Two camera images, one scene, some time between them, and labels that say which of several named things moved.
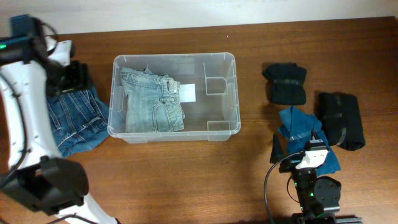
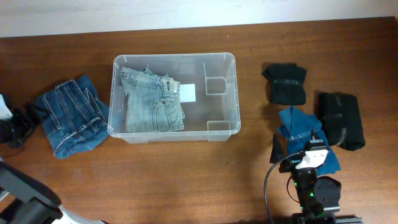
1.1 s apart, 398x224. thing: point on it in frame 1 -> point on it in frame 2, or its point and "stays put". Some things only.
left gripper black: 80,78 -> 27,123
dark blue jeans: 79,120 stays put
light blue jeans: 153,101 stays put
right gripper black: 276,155 stays put
